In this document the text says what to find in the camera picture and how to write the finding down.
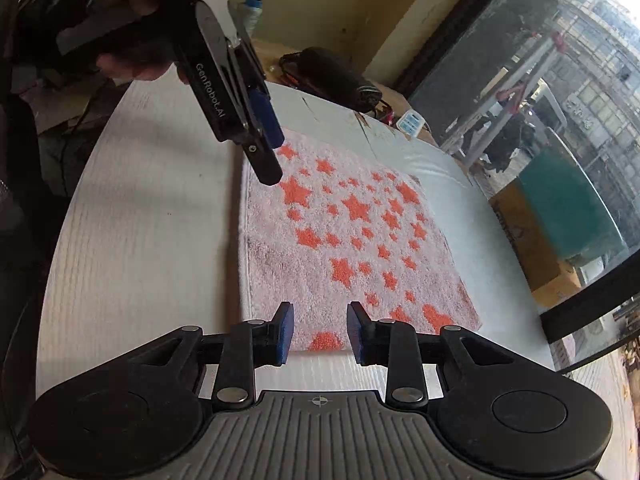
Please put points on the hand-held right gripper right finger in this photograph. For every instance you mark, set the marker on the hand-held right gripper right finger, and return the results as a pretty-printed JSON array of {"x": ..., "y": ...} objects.
[{"x": 356, "y": 332}]

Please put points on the white van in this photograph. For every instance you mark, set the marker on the white van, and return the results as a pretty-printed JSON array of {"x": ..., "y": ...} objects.
[{"x": 547, "y": 105}]

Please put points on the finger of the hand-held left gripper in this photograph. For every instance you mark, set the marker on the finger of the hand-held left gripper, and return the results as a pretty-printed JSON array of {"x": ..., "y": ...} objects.
[
  {"x": 262, "y": 162},
  {"x": 269, "y": 120}
]

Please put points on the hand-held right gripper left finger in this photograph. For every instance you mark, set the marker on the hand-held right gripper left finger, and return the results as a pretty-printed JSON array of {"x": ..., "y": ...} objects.
[{"x": 282, "y": 335}]

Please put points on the black power adapter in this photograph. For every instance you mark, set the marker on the black power adapter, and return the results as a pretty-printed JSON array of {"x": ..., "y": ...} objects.
[{"x": 330, "y": 77}]

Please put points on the orange patterned towel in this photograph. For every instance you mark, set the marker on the orange patterned towel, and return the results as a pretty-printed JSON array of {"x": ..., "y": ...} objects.
[{"x": 350, "y": 240}]

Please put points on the white power strip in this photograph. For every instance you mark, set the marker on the white power strip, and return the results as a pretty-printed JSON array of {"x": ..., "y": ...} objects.
[{"x": 412, "y": 122}]

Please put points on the teal plastic tub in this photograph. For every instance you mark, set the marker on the teal plastic tub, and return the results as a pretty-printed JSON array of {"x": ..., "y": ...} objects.
[{"x": 570, "y": 200}]

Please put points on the person's left hand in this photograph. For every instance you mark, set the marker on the person's left hand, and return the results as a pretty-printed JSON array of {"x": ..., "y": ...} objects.
[{"x": 135, "y": 67}]

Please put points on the plastic bottle with blue cap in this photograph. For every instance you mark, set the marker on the plastic bottle with blue cap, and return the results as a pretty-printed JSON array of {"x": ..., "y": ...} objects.
[{"x": 251, "y": 12}]

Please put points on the black window frame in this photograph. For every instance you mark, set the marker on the black window frame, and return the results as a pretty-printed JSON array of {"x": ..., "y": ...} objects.
[{"x": 590, "y": 310}]

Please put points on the person's dark clothing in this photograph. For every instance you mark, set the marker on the person's dark clothing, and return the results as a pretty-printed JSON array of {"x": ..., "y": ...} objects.
[{"x": 20, "y": 210}]

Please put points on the brown cardboard box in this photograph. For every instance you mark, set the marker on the brown cardboard box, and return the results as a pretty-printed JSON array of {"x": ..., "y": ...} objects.
[{"x": 530, "y": 240}]

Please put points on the metal ladder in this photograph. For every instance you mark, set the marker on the metal ladder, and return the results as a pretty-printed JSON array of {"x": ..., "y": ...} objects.
[{"x": 500, "y": 105}]

